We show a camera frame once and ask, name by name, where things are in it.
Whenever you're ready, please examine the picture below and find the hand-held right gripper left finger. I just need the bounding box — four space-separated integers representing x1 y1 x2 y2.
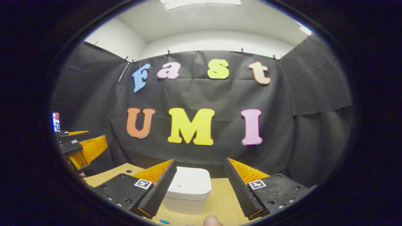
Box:
91 159 177 220

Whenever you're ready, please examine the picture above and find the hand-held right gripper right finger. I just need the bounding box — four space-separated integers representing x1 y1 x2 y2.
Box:
224 158 316 220

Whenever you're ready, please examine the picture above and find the white desktop garbage bin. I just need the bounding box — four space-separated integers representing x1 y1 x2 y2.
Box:
163 166 212 215

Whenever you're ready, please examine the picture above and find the wooden desktop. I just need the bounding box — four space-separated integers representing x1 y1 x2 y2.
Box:
83 163 267 226

